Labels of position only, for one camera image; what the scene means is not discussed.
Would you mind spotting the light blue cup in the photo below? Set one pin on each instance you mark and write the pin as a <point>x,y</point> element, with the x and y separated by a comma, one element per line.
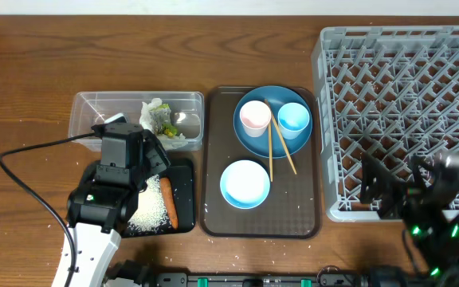
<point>293,119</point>

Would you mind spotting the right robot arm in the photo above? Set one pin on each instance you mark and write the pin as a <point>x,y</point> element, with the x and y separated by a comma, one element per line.
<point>438,243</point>

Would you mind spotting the wooden chopstick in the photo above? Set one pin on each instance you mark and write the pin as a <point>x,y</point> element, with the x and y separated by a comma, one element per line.
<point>284,145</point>
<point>270,151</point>

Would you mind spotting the grey dishwasher rack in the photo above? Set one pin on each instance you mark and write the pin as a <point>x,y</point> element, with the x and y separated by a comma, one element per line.
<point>388,91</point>

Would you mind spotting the light blue bowl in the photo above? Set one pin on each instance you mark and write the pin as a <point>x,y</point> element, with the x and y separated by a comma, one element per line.
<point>245,184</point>

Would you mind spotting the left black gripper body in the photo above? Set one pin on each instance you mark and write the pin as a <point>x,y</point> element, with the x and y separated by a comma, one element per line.
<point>134,176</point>

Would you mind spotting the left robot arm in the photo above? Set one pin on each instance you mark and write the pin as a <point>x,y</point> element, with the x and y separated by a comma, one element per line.
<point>84,263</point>

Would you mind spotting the green and silver wrapper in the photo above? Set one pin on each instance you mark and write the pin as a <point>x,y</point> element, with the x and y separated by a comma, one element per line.
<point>162,118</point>

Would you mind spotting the pink cup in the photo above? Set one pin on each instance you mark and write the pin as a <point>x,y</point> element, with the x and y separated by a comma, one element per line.
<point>255,117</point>

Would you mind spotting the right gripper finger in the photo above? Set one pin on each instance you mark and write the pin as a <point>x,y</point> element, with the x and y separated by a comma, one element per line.
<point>417,163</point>
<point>377,183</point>

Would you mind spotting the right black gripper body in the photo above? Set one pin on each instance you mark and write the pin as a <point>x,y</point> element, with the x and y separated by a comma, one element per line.
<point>410,194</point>

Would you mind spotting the orange carrot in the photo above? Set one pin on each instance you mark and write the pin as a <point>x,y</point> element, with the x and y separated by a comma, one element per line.
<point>168,200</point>

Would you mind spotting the white rice pile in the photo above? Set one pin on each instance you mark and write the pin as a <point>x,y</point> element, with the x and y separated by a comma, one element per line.
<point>151,212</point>

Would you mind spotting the black tray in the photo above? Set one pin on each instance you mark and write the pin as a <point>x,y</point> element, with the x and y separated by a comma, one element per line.
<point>183,191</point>

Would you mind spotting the white paper napkin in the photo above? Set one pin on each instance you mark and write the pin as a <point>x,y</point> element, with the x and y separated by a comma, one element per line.
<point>148,123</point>

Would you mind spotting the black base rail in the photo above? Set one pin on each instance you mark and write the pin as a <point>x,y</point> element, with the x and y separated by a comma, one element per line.
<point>132,274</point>

